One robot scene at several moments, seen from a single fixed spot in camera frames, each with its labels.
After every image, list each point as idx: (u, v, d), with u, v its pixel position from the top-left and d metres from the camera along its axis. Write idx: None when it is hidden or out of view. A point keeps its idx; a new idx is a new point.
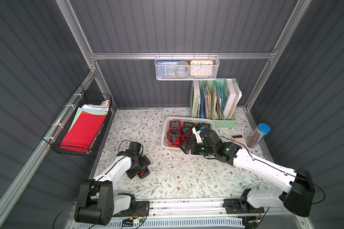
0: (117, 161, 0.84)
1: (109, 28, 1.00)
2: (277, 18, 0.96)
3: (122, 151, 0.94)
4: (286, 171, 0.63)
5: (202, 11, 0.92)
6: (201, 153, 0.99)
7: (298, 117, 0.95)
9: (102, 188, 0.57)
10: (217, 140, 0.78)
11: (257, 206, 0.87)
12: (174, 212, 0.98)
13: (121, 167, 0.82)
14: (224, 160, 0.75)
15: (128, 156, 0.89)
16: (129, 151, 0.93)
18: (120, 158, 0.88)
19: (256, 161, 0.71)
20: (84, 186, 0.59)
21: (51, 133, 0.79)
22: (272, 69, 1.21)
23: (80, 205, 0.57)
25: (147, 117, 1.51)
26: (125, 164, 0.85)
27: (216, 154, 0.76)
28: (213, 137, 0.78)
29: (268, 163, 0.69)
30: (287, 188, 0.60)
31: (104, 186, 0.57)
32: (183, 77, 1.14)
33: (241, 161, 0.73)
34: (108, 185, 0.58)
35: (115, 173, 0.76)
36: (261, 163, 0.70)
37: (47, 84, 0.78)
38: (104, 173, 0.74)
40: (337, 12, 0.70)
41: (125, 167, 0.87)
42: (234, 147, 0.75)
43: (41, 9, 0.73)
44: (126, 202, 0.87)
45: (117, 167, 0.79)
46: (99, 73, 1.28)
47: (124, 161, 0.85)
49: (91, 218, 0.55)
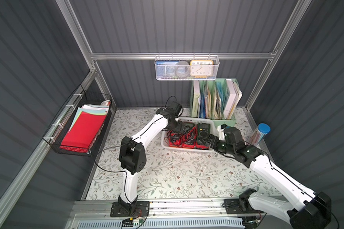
0: (155, 121, 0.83)
1: (109, 27, 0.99)
2: (277, 18, 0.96)
3: (160, 109, 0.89)
4: (304, 190, 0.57)
5: (202, 11, 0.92)
6: (220, 150, 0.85)
7: (299, 117, 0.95)
9: (136, 150, 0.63)
10: (239, 140, 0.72)
11: (257, 208, 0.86)
12: (174, 212, 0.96)
13: (156, 128, 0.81)
14: (241, 160, 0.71)
15: (165, 117, 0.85)
16: (169, 112, 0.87)
18: (155, 118, 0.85)
19: (275, 171, 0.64)
20: (125, 141, 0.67)
21: (51, 133, 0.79)
22: (272, 69, 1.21)
23: (121, 154, 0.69)
25: (147, 117, 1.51)
26: (161, 125, 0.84)
27: (235, 153, 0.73)
28: (237, 136, 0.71)
29: (287, 177, 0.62)
30: (299, 207, 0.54)
31: (137, 147, 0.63)
32: (183, 77, 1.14)
33: (259, 165, 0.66)
34: (141, 148, 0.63)
35: (150, 135, 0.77)
36: (281, 176, 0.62)
37: (47, 84, 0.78)
38: (139, 134, 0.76)
40: (338, 11, 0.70)
41: (160, 128, 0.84)
42: (255, 151, 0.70)
43: (40, 8, 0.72)
44: (130, 197, 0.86)
45: (152, 128, 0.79)
46: (99, 73, 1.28)
47: (159, 122, 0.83)
49: (129, 164, 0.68)
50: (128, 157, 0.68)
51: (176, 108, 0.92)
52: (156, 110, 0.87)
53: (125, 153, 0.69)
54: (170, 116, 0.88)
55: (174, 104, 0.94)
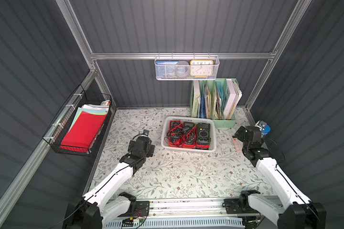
0: (117, 171, 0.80)
1: (109, 27, 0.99)
2: (277, 17, 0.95)
3: (125, 157, 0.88)
4: (299, 194, 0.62)
5: (202, 11, 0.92)
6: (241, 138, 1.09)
7: (299, 117, 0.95)
9: (87, 213, 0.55)
10: (256, 140, 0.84)
11: (254, 207, 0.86)
12: (174, 212, 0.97)
13: (117, 180, 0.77)
14: (249, 158, 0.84)
15: (130, 166, 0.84)
16: (134, 160, 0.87)
18: (120, 167, 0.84)
19: (278, 172, 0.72)
20: (71, 204, 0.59)
21: (51, 133, 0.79)
22: (272, 69, 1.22)
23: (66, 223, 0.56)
25: (147, 117, 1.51)
26: (124, 176, 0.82)
27: (247, 150, 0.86)
28: (256, 136, 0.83)
29: (287, 180, 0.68)
30: (287, 205, 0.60)
31: (89, 211, 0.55)
32: (183, 77, 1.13)
33: (265, 163, 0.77)
34: (94, 211, 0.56)
35: (108, 191, 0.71)
36: (281, 177, 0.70)
37: (47, 84, 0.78)
38: (95, 191, 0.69)
40: (338, 12, 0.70)
41: (123, 180, 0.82)
42: (266, 154, 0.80)
43: (40, 8, 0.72)
44: (124, 206, 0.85)
45: (112, 182, 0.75)
46: (99, 73, 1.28)
47: (123, 172, 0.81)
49: None
50: (76, 224, 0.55)
51: (142, 148, 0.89)
52: (121, 159, 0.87)
53: (72, 221, 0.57)
54: (137, 163, 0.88)
55: (139, 143, 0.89)
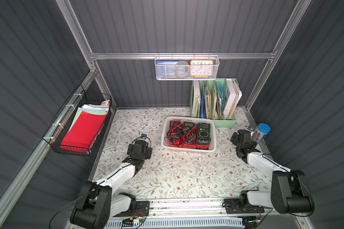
0: (122, 167, 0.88)
1: (109, 27, 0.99)
2: (277, 17, 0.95)
3: (127, 159, 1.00)
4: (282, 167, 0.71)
5: (202, 11, 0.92)
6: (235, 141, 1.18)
7: (299, 117, 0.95)
9: (101, 193, 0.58)
10: (247, 141, 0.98)
11: (254, 203, 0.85)
12: (174, 212, 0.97)
13: (123, 172, 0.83)
14: (241, 156, 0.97)
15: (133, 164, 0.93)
16: (135, 161, 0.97)
18: (124, 164, 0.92)
19: (265, 159, 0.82)
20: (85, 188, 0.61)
21: (51, 133, 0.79)
22: (272, 69, 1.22)
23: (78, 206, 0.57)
25: (147, 117, 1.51)
26: (129, 172, 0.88)
27: (239, 149, 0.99)
28: (246, 137, 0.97)
29: (272, 161, 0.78)
30: None
31: (103, 191, 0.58)
32: (183, 77, 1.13)
33: (253, 157, 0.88)
34: (108, 192, 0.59)
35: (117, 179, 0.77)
36: (267, 160, 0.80)
37: (47, 84, 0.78)
38: (105, 178, 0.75)
40: (338, 12, 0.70)
41: (127, 176, 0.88)
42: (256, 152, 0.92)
43: (40, 8, 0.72)
44: (126, 203, 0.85)
45: (120, 172, 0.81)
46: (99, 73, 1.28)
47: (128, 168, 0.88)
49: (86, 223, 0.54)
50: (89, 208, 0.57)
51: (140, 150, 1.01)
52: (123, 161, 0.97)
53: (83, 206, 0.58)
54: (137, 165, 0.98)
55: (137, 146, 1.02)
